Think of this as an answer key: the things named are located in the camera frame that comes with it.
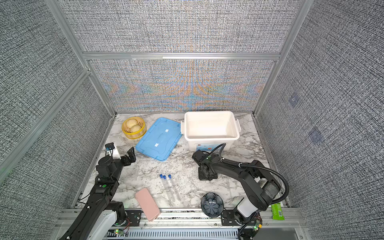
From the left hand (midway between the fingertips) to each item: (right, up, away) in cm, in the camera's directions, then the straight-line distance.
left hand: (125, 149), depth 81 cm
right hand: (+44, -18, +7) cm, 48 cm away
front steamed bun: (-3, +11, +22) cm, 25 cm away
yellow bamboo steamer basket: (-9, +8, +23) cm, 26 cm away
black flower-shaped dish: (+47, -28, -5) cm, 54 cm away
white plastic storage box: (+48, +10, +23) cm, 54 cm away
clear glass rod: (+4, -15, +5) cm, 16 cm away
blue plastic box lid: (+14, +3, +24) cm, 28 cm away
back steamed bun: (-7, +15, +25) cm, 30 cm away
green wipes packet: (+79, -31, -7) cm, 85 cm away
